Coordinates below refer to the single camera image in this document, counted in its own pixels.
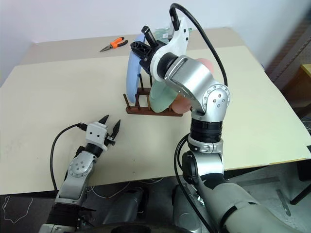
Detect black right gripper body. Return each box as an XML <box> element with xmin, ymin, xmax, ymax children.
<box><xmin>139</xmin><ymin>40</ymin><xmax>168</xmax><ymax>73</ymax></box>

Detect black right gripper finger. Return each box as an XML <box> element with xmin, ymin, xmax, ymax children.
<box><xmin>130</xmin><ymin>41</ymin><xmax>153</xmax><ymax>60</ymax></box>
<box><xmin>141</xmin><ymin>25</ymin><xmax>158</xmax><ymax>47</ymax></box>

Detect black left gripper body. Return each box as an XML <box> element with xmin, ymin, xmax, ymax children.
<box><xmin>104</xmin><ymin>132</ymin><xmax>116</xmax><ymax>147</ymax></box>

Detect light blue plate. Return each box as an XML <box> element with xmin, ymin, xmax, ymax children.
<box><xmin>125</xmin><ymin>33</ymin><xmax>146</xmax><ymax>104</ymax></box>

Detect pale green plate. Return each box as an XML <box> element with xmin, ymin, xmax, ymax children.
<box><xmin>148</xmin><ymin>80</ymin><xmax>179</xmax><ymax>114</ymax></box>

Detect pink plate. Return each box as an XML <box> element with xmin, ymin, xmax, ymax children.
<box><xmin>170</xmin><ymin>57</ymin><xmax>216</xmax><ymax>115</ymax></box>

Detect wooden dish rack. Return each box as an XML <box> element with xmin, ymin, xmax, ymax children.
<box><xmin>123</xmin><ymin>72</ymin><xmax>183</xmax><ymax>118</ymax></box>

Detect pale green plastic packet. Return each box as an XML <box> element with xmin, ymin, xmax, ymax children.
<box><xmin>155</xmin><ymin>27</ymin><xmax>195</xmax><ymax>42</ymax></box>

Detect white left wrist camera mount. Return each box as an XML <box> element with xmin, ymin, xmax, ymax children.
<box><xmin>85</xmin><ymin>122</ymin><xmax>109</xmax><ymax>149</ymax></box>

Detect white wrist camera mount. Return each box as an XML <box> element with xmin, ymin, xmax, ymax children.
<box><xmin>85</xmin><ymin>122</ymin><xmax>109</xmax><ymax>149</ymax></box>
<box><xmin>148</xmin><ymin>18</ymin><xmax>190</xmax><ymax>83</ymax></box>

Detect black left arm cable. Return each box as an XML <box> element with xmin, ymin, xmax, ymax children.
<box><xmin>50</xmin><ymin>123</ymin><xmax>87</xmax><ymax>191</ymax></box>

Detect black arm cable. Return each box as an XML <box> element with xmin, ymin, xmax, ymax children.
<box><xmin>169</xmin><ymin>2</ymin><xmax>229</xmax><ymax>233</ymax></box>
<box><xmin>50</xmin><ymin>123</ymin><xmax>87</xmax><ymax>191</ymax></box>

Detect orange handled pliers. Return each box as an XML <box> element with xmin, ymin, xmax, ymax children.
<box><xmin>99</xmin><ymin>36</ymin><xmax>129</xmax><ymax>53</ymax></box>

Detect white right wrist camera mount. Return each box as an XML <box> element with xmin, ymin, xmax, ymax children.
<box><xmin>148</xmin><ymin>18</ymin><xmax>190</xmax><ymax>83</ymax></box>

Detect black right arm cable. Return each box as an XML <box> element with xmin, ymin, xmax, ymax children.
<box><xmin>169</xmin><ymin>2</ymin><xmax>229</xmax><ymax>233</ymax></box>

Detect thin white wire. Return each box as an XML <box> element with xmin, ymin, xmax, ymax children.
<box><xmin>91</xmin><ymin>178</ymin><xmax>163</xmax><ymax>199</ymax></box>

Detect white string loop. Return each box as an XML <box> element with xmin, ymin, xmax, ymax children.
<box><xmin>2</xmin><ymin>196</ymin><xmax>34</xmax><ymax>223</ymax></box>

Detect black table frame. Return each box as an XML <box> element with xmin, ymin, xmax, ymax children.
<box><xmin>290</xmin><ymin>157</ymin><xmax>311</xmax><ymax>204</ymax></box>

